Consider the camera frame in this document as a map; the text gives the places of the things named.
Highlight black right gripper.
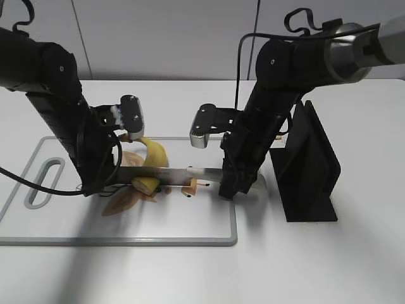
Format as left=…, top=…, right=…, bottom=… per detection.
left=218, top=91, right=299, bottom=200

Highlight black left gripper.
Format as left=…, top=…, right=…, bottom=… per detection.
left=27, top=92, right=122, bottom=196

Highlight cleaver knife with white handle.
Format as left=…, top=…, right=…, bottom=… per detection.
left=105, top=167, right=223, bottom=187

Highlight yellow banana with stem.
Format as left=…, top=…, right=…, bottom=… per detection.
left=122, top=137, right=169, bottom=167

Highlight cut banana slice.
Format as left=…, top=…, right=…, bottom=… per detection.
left=132, top=177, right=160, bottom=196

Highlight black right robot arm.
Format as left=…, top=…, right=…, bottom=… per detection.
left=219, top=16, right=404, bottom=199

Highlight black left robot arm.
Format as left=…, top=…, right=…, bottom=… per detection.
left=1, top=28, right=120, bottom=196

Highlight black knife stand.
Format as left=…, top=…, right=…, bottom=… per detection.
left=270, top=100, right=341, bottom=222

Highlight white grey-rimmed cutting board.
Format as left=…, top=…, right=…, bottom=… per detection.
left=1, top=137, right=237, bottom=246

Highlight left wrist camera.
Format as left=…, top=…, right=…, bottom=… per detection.
left=111, top=95, right=144, bottom=141

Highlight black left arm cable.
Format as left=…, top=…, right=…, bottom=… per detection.
left=0, top=132, right=123, bottom=195

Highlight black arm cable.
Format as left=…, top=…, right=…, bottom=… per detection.
left=0, top=132, right=123, bottom=195
left=234, top=9, right=380, bottom=110

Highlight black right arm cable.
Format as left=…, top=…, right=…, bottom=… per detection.
left=234, top=9, right=380, bottom=110

